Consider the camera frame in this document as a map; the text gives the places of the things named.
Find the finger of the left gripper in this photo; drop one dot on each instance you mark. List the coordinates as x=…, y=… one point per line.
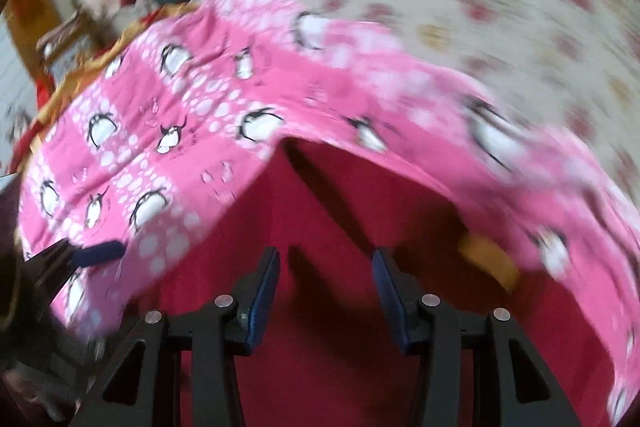
x=90, y=254

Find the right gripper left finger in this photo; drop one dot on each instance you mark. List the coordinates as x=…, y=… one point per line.
x=140, y=383

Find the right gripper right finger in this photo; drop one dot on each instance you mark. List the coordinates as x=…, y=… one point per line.
x=512, y=385

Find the dark red garment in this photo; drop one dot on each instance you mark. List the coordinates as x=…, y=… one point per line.
x=328, y=358

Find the pink penguin duvet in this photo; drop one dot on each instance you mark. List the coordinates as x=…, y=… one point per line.
x=176, y=128

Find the orange yellow blanket edge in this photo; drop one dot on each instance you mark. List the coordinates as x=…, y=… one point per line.
x=82, y=77

